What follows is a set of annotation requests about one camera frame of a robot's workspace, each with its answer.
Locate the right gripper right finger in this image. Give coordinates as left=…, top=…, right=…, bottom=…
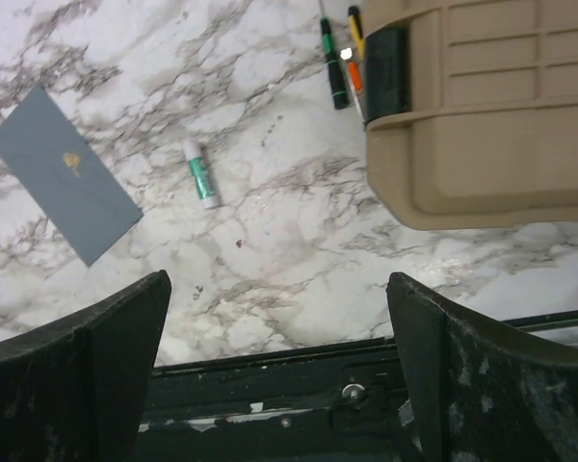
left=386, top=272, right=578, bottom=461

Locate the green white glue stick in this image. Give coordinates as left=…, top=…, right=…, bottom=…
left=182, top=140, right=220, bottom=209

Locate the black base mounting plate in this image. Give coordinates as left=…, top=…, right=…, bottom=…
left=133, top=311, right=578, bottom=461

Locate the grey-blue envelope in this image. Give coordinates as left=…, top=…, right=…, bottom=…
left=0, top=86, right=143, bottom=267

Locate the tan plastic tool case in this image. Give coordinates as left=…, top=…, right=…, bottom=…
left=362, top=1, right=578, bottom=230

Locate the green handled screwdriver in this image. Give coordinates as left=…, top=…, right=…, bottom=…
left=318, top=0, right=349, bottom=110

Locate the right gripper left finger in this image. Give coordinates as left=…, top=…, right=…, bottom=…
left=0, top=270, right=171, bottom=461

